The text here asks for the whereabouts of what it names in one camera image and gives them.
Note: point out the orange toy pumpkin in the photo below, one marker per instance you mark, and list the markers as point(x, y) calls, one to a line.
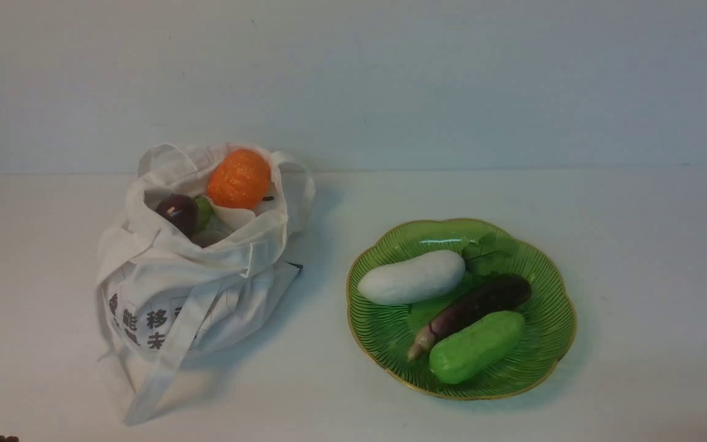
point(240, 181)

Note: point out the dark purple round vegetable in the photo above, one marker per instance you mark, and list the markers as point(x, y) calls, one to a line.
point(180, 211)

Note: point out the purple toy eggplant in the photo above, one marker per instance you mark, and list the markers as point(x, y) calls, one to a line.
point(498, 292)

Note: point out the white cloth tote bag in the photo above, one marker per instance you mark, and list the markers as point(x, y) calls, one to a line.
point(161, 298)

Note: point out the small green vegetable in bag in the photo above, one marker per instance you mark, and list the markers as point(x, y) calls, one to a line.
point(205, 212)

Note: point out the green toy cucumber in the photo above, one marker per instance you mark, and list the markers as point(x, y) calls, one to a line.
point(466, 353)

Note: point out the green glass plate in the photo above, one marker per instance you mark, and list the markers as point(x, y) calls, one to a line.
point(384, 333)

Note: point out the white toy gourd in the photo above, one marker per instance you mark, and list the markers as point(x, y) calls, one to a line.
point(425, 277)

